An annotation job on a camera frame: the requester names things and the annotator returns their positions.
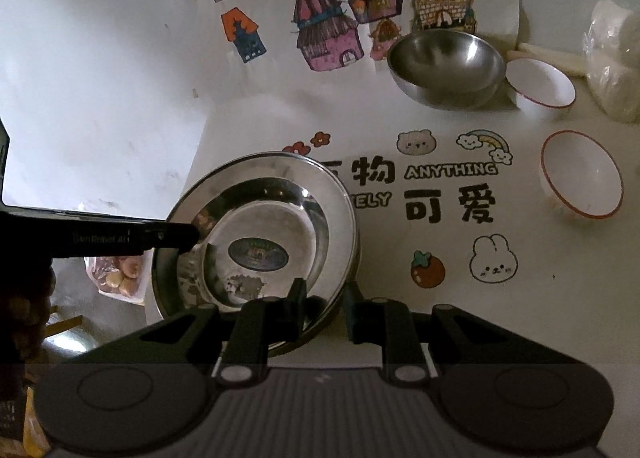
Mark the person's left hand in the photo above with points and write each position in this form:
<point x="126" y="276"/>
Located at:
<point x="22" y="310"/>

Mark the stainless steel bowl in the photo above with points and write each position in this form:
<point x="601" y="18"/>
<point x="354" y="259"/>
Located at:
<point x="445" y="68"/>

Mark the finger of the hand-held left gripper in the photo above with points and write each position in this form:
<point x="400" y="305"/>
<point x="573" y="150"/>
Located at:
<point x="167" y="235"/>

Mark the bag of round snacks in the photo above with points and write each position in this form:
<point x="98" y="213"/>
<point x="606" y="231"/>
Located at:
<point x="120" y="278"/>

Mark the white bowl with red rim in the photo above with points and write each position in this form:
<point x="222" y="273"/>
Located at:
<point x="582" y="173"/>
<point x="542" y="88"/>

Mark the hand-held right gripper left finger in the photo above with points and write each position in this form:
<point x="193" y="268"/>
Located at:
<point x="299" y="299"/>

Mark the wooden frame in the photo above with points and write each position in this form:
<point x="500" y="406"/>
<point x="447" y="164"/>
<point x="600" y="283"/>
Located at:
<point x="62" y="323"/>

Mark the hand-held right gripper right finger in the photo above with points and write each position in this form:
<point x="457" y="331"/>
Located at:
<point x="353" y="310"/>

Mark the clear plastic bag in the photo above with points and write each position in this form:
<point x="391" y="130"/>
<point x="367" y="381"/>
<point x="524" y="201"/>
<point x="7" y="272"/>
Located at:
<point x="617" y="63"/>

